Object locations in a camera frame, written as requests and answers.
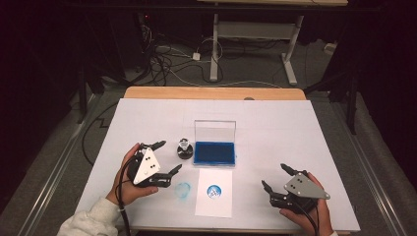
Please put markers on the white power adapter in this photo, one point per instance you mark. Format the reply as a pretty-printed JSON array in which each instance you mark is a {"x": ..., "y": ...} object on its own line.
[{"x": 196, "y": 56}]

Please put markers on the black equipment rack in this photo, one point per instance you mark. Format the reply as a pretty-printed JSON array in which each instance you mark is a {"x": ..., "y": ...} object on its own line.
[{"x": 144, "y": 36}]

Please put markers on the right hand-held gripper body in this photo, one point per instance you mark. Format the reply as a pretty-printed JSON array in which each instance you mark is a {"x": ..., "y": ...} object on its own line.
[{"x": 303, "y": 187}]

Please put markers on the metal floor rail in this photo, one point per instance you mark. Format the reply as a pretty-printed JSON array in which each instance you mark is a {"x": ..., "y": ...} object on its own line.
[
  {"x": 49, "y": 183},
  {"x": 377, "y": 190}
]

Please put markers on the black stamp with clear knob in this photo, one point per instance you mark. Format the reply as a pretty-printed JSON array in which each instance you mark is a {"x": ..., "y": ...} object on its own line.
[{"x": 184, "y": 153}]

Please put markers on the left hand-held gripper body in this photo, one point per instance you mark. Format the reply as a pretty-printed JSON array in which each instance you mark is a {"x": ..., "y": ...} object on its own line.
[{"x": 147, "y": 167}]

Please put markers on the small white box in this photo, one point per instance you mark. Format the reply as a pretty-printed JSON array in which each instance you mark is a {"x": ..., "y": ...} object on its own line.
[{"x": 329, "y": 48}]

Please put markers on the blue ink pad clear lid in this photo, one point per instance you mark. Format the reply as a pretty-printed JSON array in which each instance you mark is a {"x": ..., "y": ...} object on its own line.
[{"x": 213, "y": 153}]

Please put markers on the person's left hand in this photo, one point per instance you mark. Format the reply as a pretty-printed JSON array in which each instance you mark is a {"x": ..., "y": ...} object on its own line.
[{"x": 129, "y": 193}]

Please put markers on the white paper sheet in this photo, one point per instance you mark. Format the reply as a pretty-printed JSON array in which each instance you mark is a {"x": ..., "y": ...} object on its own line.
[{"x": 213, "y": 208}]

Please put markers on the person's right hand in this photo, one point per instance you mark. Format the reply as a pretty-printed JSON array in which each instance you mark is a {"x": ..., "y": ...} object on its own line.
[{"x": 323, "y": 219}]

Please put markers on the black stand leg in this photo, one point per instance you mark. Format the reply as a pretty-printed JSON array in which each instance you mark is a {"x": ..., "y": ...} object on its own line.
[{"x": 82, "y": 95}]

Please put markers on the white metal desk frame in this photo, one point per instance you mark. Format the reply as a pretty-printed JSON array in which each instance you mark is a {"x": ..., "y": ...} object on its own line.
[{"x": 255, "y": 30}]

